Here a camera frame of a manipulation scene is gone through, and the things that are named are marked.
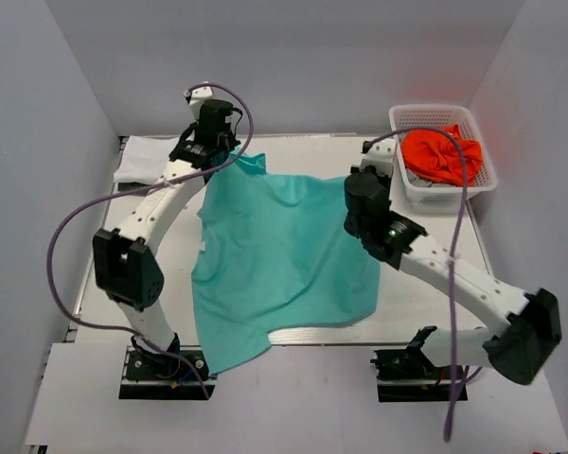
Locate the teal t shirt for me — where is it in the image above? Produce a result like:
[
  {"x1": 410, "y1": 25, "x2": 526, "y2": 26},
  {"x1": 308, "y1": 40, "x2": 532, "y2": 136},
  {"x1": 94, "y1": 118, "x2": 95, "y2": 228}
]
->
[{"x1": 191, "y1": 154, "x2": 381, "y2": 374}]

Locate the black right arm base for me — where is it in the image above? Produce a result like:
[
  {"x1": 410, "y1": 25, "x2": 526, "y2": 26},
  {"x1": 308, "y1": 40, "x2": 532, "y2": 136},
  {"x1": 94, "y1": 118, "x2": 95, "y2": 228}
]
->
[{"x1": 370, "y1": 325, "x2": 468, "y2": 403}]

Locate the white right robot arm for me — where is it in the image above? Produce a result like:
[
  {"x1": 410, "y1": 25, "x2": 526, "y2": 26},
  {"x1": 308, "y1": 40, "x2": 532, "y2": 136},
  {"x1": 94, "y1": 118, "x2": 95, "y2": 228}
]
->
[{"x1": 344, "y1": 167, "x2": 562, "y2": 385}]

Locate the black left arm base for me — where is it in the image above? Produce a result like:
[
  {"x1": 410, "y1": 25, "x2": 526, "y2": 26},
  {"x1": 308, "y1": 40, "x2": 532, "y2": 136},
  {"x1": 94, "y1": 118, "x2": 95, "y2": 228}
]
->
[{"x1": 118, "y1": 338, "x2": 217, "y2": 401}]

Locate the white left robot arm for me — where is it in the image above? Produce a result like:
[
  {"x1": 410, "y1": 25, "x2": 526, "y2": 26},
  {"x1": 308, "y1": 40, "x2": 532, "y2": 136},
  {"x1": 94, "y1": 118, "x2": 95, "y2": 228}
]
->
[{"x1": 92, "y1": 96, "x2": 240, "y2": 377}]

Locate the grey t shirt in basket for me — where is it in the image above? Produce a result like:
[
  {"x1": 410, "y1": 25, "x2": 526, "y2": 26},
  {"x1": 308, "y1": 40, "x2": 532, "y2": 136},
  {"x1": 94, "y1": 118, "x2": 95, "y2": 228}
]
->
[{"x1": 406, "y1": 169, "x2": 451, "y2": 188}]

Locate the folded white t shirt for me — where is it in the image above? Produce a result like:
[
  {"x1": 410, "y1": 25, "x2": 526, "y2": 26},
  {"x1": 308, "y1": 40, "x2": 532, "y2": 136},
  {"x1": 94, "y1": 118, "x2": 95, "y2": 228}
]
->
[{"x1": 114, "y1": 136, "x2": 178, "y2": 184}]

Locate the orange t shirt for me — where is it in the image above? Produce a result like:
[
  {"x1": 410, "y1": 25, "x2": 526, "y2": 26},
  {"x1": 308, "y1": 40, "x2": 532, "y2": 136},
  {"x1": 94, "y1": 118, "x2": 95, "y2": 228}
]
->
[{"x1": 401, "y1": 125, "x2": 483, "y2": 186}]

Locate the white plastic basket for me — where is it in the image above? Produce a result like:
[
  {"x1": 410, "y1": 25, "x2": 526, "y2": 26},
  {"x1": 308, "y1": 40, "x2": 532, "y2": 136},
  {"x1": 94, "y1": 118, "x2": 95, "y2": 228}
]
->
[{"x1": 389, "y1": 104, "x2": 498, "y2": 203}]

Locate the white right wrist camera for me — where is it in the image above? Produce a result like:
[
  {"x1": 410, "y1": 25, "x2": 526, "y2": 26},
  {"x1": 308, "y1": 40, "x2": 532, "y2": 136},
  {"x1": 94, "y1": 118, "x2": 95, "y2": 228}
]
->
[{"x1": 350, "y1": 138, "x2": 398, "y2": 178}]

